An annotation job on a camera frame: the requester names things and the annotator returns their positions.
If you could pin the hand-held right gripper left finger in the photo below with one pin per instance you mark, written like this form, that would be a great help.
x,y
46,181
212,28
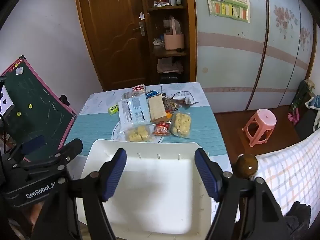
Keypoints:
x,y
115,175

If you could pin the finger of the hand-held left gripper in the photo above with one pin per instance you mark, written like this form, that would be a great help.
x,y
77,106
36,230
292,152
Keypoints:
x,y
67,152
32,142

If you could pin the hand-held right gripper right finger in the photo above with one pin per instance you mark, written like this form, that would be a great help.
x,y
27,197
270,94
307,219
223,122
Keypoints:
x,y
207,177

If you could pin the white plastic tray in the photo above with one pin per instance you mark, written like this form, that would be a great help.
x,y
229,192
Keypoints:
x,y
155,192

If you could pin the clear packet of yellow puffs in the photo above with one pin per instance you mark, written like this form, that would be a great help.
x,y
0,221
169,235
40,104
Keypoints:
x,y
181,125

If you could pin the small green packet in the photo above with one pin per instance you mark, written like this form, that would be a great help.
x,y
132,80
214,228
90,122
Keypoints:
x,y
113,109

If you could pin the large clear blue packet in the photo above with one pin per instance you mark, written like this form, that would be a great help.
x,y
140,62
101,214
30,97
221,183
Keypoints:
x,y
132,112

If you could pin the small red snack packet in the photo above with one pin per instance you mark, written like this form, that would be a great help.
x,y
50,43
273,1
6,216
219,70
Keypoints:
x,y
162,129

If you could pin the beige cracker packet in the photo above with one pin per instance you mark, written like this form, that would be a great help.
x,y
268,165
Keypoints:
x,y
156,108

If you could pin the clear mixed nut packet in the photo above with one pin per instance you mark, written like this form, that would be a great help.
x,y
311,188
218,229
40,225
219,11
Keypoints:
x,y
172,107

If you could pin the red label cookie packet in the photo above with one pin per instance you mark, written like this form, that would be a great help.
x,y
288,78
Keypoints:
x,y
138,89

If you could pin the blue snack wrapper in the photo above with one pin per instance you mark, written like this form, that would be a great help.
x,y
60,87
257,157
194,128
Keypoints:
x,y
151,93

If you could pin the pink framed chalkboard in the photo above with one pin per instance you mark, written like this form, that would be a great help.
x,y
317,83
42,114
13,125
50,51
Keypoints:
x,y
37,120

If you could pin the teal patterned tablecloth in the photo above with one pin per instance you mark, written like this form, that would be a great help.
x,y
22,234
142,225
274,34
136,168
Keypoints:
x,y
205,130

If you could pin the black clamp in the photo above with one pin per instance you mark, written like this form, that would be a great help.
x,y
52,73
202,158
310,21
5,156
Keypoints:
x,y
65,100

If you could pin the pink plastic stool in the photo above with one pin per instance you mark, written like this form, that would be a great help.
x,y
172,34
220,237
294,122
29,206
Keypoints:
x,y
262,118

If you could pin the checked bedsheet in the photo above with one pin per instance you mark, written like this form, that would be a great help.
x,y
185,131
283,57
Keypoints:
x,y
292,165

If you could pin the person's dark clothing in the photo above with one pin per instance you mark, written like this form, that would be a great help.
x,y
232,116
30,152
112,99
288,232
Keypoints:
x,y
298,220

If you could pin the pink toy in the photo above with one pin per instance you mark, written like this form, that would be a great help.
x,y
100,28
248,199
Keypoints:
x,y
293,117

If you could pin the folded pink cloth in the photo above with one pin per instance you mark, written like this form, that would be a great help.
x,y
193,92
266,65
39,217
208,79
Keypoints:
x,y
168,66

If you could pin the floral wardrobe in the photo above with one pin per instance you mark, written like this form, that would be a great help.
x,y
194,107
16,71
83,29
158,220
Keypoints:
x,y
237,62

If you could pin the blue white cloth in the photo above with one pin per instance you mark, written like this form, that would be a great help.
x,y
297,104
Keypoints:
x,y
313,103

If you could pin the wooden door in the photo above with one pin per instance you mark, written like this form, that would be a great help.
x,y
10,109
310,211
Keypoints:
x,y
110,30

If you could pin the crumpled wrappers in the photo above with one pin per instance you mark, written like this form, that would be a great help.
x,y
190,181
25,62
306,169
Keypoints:
x,y
158,41

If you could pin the wooden shelf cabinet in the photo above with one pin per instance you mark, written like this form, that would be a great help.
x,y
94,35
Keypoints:
x,y
191,30

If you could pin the white door sticker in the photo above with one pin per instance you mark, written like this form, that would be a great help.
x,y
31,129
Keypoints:
x,y
142,16

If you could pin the wall poster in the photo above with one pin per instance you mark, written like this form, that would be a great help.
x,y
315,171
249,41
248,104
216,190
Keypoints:
x,y
227,2

